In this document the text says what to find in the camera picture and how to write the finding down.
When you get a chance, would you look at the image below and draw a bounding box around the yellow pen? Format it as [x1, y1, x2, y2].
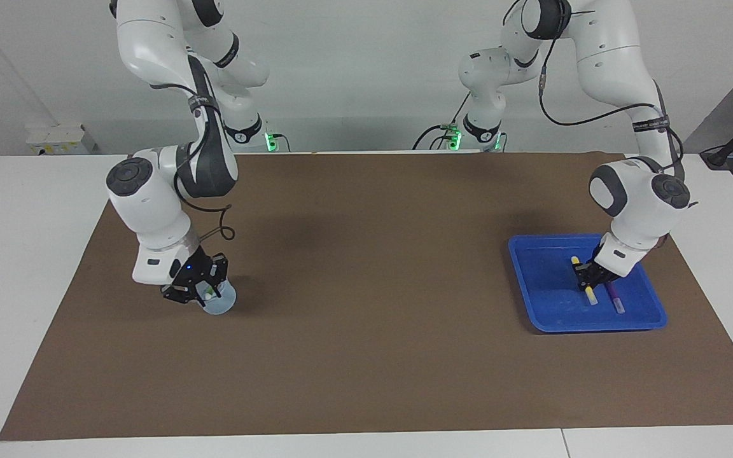
[571, 256, 599, 306]

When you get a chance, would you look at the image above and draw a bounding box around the blue plastic tray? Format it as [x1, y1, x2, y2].
[508, 233, 668, 333]

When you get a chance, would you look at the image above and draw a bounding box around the clear plastic cup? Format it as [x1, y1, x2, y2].
[198, 280, 237, 316]

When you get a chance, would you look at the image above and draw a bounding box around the brown table mat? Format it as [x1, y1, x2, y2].
[0, 151, 733, 441]

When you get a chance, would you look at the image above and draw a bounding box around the white box with yellow marks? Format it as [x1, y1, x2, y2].
[26, 124, 97, 155]

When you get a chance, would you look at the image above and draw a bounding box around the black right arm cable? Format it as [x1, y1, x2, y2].
[150, 54, 237, 241]

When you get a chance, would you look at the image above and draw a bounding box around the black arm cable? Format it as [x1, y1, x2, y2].
[503, 0, 687, 180]
[150, 54, 237, 241]

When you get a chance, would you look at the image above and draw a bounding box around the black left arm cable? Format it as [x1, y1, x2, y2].
[503, 0, 687, 180]

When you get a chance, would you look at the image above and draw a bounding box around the black base cable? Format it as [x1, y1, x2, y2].
[412, 92, 473, 151]

